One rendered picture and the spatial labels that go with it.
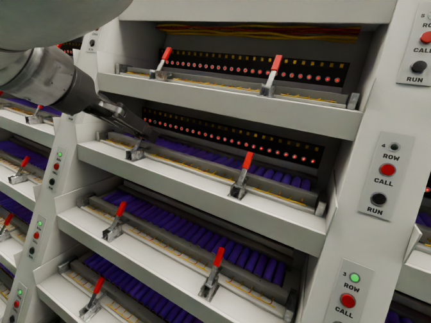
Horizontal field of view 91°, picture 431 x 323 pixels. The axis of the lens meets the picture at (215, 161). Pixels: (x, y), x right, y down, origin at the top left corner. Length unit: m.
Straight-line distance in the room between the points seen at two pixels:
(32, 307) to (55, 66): 0.65
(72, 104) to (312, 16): 0.43
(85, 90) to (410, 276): 0.54
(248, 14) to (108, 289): 0.72
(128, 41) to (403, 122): 0.67
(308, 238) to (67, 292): 0.62
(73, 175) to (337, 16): 0.69
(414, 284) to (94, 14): 0.47
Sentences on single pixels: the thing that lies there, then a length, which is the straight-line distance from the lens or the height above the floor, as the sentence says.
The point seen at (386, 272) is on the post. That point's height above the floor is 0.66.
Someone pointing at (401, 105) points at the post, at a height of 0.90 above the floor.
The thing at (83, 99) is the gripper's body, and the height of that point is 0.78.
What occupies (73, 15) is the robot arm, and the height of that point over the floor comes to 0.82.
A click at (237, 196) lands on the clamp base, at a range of 0.41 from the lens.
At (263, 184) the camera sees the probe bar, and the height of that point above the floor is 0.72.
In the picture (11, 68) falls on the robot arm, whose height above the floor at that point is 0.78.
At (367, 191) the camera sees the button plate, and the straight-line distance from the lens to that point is 0.38.
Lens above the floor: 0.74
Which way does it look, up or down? level
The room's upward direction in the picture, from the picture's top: 16 degrees clockwise
